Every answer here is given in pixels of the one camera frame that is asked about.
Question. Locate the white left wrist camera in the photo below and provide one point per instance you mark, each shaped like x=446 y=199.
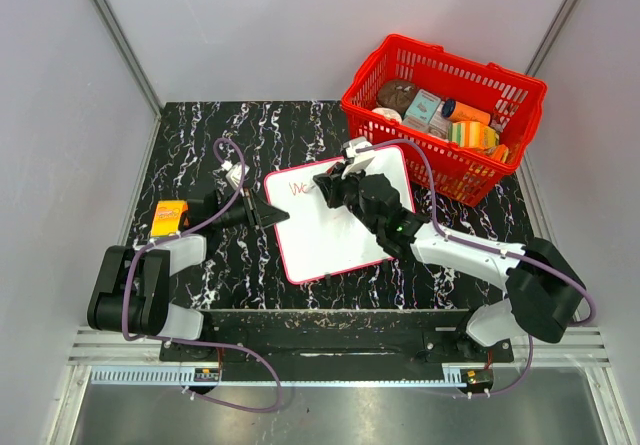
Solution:
x=234 y=173

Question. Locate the white slotted cable duct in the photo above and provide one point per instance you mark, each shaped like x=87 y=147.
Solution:
x=157 y=376

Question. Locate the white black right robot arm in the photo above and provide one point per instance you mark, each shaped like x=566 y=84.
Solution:
x=542 y=291

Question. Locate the pink framed whiteboard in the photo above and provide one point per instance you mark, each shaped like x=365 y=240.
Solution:
x=317 y=240

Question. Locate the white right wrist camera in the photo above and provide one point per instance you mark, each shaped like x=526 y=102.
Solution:
x=358 y=154

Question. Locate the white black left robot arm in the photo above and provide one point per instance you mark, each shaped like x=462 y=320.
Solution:
x=132 y=290

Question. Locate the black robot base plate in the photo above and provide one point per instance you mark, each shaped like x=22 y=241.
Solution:
x=346 y=345

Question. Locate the red plastic shopping basket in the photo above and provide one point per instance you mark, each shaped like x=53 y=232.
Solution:
x=514 y=101

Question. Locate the yellow green sponge pack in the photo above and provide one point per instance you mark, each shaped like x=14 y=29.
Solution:
x=473 y=134

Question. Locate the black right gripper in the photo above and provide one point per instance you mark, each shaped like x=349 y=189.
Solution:
x=332 y=187

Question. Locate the orange bottle with blue cap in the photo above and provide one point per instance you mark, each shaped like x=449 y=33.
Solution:
x=456 y=111

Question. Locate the teal white small box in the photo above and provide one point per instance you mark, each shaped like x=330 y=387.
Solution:
x=423 y=107

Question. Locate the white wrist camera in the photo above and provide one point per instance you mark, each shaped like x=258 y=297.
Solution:
x=234 y=173
x=358 y=154

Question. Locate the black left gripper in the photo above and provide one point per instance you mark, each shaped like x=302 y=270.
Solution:
x=259 y=213

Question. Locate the brown bread loaf package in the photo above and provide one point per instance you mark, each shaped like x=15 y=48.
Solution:
x=396 y=94

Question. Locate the orange yellow snack box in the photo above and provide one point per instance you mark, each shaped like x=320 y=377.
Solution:
x=167 y=217

